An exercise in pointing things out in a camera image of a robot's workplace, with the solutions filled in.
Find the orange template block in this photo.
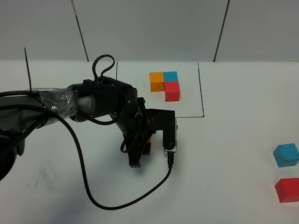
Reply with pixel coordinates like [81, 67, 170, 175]
[149, 72, 164, 92]

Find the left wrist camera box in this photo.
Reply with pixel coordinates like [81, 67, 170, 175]
[146, 109, 178, 154]

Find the black camera cable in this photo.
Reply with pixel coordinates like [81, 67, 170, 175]
[0, 55, 175, 210]

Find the blue template block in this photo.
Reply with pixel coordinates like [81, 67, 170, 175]
[163, 71, 178, 82]

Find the white template sheet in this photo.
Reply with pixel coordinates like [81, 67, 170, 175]
[117, 62, 203, 118]

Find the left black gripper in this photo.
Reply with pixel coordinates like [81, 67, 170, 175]
[116, 97, 151, 168]

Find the red template block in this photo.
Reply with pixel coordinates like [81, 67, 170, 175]
[164, 81, 180, 102]

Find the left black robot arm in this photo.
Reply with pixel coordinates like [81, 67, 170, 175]
[0, 77, 151, 178]

